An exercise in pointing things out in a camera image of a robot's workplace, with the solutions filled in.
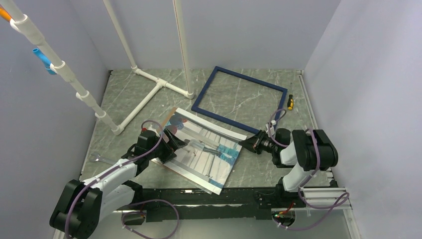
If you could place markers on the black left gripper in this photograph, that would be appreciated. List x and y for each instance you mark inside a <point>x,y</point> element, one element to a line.
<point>174,143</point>

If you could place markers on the yellow black screwdriver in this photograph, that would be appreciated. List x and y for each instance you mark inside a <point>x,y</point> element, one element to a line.
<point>290,103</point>

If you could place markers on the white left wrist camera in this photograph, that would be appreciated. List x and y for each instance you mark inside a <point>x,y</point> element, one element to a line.
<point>152,125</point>

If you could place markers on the white PVC pipe stand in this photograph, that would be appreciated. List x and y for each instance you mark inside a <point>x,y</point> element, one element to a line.
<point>34,104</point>

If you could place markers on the silver open-end wrench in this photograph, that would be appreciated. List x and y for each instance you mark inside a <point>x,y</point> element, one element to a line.
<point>96,157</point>

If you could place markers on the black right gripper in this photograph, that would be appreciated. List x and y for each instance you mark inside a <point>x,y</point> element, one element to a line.
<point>253,143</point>

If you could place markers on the printed photo of person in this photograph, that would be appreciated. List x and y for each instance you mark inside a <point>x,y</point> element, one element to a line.
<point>210,155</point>

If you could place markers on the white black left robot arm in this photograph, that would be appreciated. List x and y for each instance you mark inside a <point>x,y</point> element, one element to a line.
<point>83,204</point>

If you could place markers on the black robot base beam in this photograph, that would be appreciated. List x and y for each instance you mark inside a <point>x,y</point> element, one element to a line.
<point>195,204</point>

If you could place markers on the aluminium table edge rail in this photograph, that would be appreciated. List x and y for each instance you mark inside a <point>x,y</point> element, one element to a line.
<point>300,75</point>

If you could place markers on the aluminium front rail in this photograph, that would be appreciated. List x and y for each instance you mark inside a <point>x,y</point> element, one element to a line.
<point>323,197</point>

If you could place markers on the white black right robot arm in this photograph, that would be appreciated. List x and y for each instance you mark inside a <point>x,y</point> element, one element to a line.
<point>305,152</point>

